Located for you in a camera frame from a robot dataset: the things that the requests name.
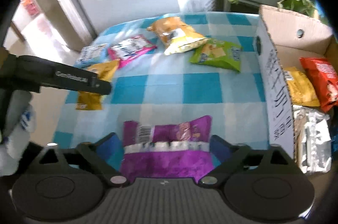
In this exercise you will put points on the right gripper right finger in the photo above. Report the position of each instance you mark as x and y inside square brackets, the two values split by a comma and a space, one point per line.
[231, 158]

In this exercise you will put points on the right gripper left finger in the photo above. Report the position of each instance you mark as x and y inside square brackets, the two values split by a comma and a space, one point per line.
[103, 158]

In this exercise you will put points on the purple snack packet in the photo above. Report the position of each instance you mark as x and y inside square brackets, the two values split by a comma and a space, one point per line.
[167, 151]

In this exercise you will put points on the small yellow snack packet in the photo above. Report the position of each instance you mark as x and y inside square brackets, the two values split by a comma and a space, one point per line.
[93, 101]

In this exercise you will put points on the blue white snack packet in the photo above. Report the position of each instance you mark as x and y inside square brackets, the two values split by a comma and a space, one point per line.
[91, 55]

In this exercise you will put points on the large orange chip bag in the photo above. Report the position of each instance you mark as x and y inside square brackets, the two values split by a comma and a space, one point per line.
[176, 36]

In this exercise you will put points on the silver foil packet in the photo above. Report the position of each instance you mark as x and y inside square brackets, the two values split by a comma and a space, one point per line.
[312, 141]

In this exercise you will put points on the yellow snack packet in box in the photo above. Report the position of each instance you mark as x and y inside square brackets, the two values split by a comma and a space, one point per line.
[301, 89]

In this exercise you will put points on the pink white snack packet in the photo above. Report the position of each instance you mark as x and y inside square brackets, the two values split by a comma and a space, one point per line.
[129, 49]

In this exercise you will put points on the green cracker packet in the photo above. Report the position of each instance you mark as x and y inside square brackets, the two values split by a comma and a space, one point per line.
[218, 53]

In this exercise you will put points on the red snack packet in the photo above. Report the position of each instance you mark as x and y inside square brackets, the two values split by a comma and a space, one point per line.
[323, 77]

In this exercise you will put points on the cardboard milk box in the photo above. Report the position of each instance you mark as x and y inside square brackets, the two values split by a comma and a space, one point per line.
[297, 58]

